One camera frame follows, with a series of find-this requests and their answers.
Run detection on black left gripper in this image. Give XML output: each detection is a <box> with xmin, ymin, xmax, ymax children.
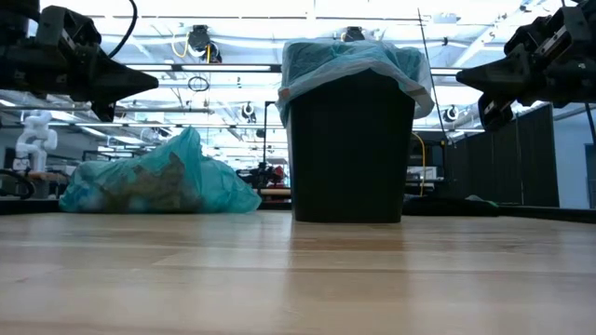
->
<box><xmin>0</xmin><ymin>4</ymin><xmax>159</xmax><ymax>123</ymax></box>

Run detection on black trash bin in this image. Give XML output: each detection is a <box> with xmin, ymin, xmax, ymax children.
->
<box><xmin>284</xmin><ymin>68</ymin><xmax>417</xmax><ymax>224</ymax></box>

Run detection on teal trash bag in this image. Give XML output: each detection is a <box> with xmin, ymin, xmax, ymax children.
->
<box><xmin>59</xmin><ymin>126</ymin><xmax>264</xmax><ymax>215</ymax></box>

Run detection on black hanging camera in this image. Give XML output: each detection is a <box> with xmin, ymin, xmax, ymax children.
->
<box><xmin>341</xmin><ymin>25</ymin><xmax>368</xmax><ymax>44</ymax></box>
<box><xmin>187</xmin><ymin>23</ymin><xmax>224</xmax><ymax>65</ymax></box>

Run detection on background workbench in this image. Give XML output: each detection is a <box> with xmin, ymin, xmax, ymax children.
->
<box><xmin>25</xmin><ymin>170</ymin><xmax>71</xmax><ymax>199</ymax></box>

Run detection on black hose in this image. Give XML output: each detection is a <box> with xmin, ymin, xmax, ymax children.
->
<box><xmin>0</xmin><ymin>167</ymin><xmax>38</xmax><ymax>201</ymax></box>

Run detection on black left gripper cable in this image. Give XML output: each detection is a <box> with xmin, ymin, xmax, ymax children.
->
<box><xmin>107</xmin><ymin>0</ymin><xmax>140</xmax><ymax>60</ymax></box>

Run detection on black aluminium table frame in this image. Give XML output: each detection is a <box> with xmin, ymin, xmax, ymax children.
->
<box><xmin>0</xmin><ymin>185</ymin><xmax>596</xmax><ymax>225</ymax></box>

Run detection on yellow hanging cable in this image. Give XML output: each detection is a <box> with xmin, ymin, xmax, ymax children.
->
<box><xmin>411</xmin><ymin>131</ymin><xmax>427</xmax><ymax>197</ymax></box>

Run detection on light blue trash bag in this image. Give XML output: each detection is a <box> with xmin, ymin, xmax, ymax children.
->
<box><xmin>275</xmin><ymin>37</ymin><xmax>436</xmax><ymax>127</ymax></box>

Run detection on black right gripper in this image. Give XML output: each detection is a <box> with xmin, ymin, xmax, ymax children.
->
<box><xmin>455</xmin><ymin>0</ymin><xmax>596</xmax><ymax>133</ymax></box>

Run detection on dark partition panels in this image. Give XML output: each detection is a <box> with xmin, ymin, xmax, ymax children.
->
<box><xmin>444</xmin><ymin>104</ymin><xmax>561</xmax><ymax>209</ymax></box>

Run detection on red black background robot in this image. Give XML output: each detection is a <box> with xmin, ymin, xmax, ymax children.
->
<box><xmin>236</xmin><ymin>161</ymin><xmax>289</xmax><ymax>190</ymax></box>

